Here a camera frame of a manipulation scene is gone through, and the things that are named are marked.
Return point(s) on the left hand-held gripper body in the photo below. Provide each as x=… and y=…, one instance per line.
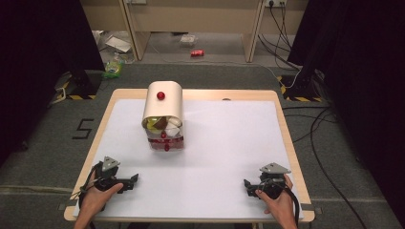
x=108, y=176

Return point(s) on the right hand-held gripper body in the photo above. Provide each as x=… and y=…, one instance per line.
x=273, y=183

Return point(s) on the cream bread box with red knob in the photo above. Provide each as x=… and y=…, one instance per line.
x=163, y=105

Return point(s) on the person's right hand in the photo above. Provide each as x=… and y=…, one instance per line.
x=281, y=205

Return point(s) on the person's left hand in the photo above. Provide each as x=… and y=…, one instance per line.
x=94, y=200

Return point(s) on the white table mat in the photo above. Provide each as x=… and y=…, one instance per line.
x=223, y=159

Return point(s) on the yellow toy piece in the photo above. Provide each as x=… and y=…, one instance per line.
x=153, y=126

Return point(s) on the brown toy piece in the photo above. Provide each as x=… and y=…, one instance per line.
x=161, y=122

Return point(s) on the white toy piece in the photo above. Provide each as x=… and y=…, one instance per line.
x=173, y=127

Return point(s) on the black stand base striped tape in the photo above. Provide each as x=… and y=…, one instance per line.
x=82, y=86
x=299, y=89

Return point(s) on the green snack packet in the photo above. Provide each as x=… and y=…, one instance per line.
x=113, y=68

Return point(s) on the black curtain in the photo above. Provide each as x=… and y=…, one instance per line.
x=38, y=63
x=366, y=79

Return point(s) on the white paper sheet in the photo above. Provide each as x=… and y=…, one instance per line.
x=118, y=44

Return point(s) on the red can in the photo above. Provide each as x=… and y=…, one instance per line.
x=197, y=53

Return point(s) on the clear plastic bag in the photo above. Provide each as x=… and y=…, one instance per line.
x=188, y=40

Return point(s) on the beige desk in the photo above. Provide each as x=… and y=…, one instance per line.
x=191, y=16

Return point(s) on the white wall socket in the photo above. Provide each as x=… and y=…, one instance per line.
x=275, y=3

